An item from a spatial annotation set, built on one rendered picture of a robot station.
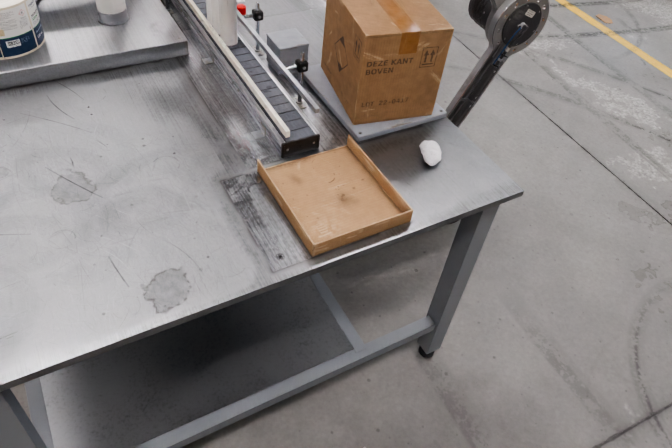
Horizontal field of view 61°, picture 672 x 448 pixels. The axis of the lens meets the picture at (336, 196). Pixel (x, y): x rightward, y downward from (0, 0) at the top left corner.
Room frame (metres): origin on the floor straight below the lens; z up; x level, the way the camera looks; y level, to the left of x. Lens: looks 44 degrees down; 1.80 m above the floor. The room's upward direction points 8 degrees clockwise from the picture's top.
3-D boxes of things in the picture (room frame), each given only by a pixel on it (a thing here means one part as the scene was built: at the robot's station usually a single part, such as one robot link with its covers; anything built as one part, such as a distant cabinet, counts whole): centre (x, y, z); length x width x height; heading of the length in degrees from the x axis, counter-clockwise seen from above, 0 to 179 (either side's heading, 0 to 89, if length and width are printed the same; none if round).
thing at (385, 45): (1.44, -0.07, 0.99); 0.30 x 0.24 x 0.27; 24
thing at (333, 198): (1.00, 0.01, 0.85); 0.30 x 0.26 x 0.04; 34
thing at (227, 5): (1.55, 0.38, 0.98); 0.05 x 0.05 x 0.20
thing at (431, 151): (1.19, -0.23, 0.85); 0.08 x 0.07 x 0.04; 159
